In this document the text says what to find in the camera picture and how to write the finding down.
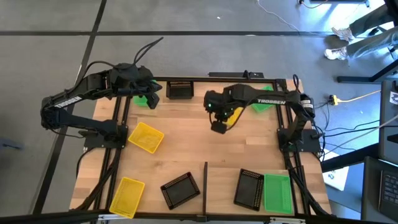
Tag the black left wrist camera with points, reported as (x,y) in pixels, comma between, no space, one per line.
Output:
(153,101)

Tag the green slotted plastic basket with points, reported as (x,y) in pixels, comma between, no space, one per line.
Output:
(140,101)
(261,107)
(278,194)

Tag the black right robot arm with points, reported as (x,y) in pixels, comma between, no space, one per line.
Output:
(270,101)

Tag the black desk leg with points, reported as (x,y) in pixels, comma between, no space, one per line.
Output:
(367,79)

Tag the black aluminium table frame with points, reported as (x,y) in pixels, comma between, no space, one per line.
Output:
(199,79)

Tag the grey equipment box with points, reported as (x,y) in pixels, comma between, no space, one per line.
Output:
(388,124)

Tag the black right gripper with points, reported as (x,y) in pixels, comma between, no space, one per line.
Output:
(216,99)

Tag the white shoe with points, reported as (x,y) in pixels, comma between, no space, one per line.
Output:
(335,53)
(342,33)

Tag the black bracket bar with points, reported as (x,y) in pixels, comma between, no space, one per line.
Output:
(230,75)

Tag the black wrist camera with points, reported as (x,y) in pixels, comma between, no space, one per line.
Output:
(153,101)
(219,127)

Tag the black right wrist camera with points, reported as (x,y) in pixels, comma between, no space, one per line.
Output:
(219,127)

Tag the white printed paper sheet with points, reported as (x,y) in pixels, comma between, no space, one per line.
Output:
(335,177)

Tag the yellow slotted plastic basket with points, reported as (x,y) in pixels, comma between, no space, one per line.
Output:
(236,114)
(127,197)
(146,137)

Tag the black laptop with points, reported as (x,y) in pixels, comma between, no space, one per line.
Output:
(381,189)

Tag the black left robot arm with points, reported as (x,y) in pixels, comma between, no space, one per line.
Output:
(68,101)

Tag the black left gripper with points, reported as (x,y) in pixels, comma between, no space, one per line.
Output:
(127,77)

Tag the black slotted plastic basket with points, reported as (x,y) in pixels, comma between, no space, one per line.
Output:
(248,189)
(179,90)
(180,190)

